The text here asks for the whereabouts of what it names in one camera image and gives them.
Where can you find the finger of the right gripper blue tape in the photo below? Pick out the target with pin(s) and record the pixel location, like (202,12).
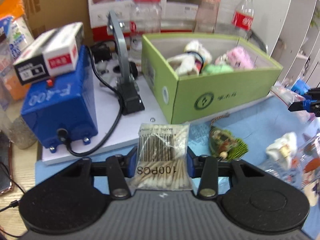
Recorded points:
(304,105)

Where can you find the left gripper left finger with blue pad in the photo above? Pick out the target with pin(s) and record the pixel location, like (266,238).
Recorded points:
(118,168)

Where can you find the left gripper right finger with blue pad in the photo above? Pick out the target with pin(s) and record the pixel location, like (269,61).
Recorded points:
(204,167)

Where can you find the zip bag red stripe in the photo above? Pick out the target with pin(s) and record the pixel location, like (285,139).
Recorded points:
(288,97)

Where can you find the cotton swab bag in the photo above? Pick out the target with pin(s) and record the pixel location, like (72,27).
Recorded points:
(162,158)

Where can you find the pink tissue pack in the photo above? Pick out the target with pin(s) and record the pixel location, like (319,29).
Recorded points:
(239,58)

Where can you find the green towel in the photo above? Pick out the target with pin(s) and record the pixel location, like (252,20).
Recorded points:
(217,69)

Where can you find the white plush toy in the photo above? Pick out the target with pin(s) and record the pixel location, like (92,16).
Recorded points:
(185,64)

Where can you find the blue tissue package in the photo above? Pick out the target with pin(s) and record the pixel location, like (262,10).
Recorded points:
(300,87)

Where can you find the green cardboard box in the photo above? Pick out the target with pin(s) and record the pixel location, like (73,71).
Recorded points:
(192,97)

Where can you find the blue sealer machine box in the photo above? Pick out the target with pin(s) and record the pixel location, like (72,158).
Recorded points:
(66,107)

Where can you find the cola bottle red label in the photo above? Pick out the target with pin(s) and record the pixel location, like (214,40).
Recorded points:
(243,18)

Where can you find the smartphone pink case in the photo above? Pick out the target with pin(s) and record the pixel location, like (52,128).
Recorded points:
(6,164)

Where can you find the white black carton box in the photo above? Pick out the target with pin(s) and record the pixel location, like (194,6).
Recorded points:
(53,53)

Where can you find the red-cap clear jar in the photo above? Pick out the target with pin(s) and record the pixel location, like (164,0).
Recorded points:
(145,18)

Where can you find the white orange detergent bag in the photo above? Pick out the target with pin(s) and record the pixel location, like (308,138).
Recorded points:
(15,34)

